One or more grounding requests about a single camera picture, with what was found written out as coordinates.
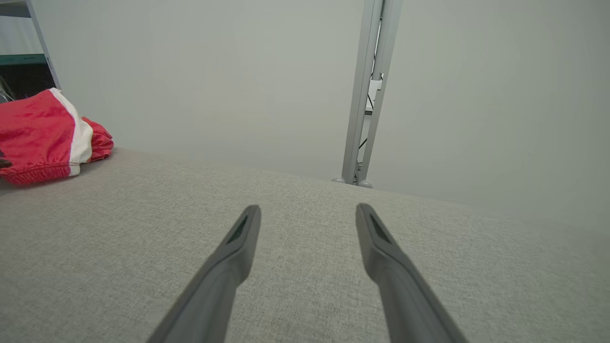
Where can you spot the grey metal frame leg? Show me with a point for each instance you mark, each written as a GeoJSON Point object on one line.
{"type": "Point", "coordinates": [44, 45]}

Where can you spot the dark green shelf board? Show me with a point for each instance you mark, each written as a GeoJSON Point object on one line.
{"type": "Point", "coordinates": [21, 59]}

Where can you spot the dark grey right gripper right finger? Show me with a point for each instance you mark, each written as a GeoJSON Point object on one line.
{"type": "Point", "coordinates": [405, 300]}

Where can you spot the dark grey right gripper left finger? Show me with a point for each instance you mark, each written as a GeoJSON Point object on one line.
{"type": "Point", "coordinates": [214, 295]}

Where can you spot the red and white shorts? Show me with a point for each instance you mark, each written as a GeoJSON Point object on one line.
{"type": "Point", "coordinates": [33, 138]}

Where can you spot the grey metal partition post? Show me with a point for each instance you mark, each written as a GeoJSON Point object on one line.
{"type": "Point", "coordinates": [362, 95]}

